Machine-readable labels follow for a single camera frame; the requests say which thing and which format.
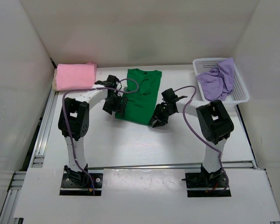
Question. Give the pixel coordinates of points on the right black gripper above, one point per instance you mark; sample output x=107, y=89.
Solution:
x=156, y=114

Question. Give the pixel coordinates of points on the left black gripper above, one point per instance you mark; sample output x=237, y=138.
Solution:
x=122, y=106

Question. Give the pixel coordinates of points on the green t shirt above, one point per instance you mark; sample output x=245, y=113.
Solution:
x=143, y=87

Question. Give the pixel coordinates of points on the pink t shirt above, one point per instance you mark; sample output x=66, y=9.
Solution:
x=74, y=76

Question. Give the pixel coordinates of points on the beige t shirt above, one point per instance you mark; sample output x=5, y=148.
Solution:
x=54, y=81

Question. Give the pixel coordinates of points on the lilac t shirt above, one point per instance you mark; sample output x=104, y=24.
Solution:
x=218, y=83

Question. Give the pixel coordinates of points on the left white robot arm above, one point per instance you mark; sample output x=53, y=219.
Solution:
x=74, y=124

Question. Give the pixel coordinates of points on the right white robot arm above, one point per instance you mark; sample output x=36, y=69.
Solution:
x=208, y=121

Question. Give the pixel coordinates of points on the white front cover board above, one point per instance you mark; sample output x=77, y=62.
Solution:
x=133, y=196

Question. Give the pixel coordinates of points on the white plastic basket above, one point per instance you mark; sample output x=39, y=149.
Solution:
x=239, y=93

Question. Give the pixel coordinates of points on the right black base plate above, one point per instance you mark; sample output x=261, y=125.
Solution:
x=197, y=180

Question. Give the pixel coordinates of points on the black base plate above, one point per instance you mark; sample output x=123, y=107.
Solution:
x=197, y=180
x=68, y=182

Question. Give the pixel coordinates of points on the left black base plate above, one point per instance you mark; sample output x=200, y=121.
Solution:
x=68, y=182

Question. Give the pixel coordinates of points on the aluminium frame rail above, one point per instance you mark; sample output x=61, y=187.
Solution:
x=36, y=160

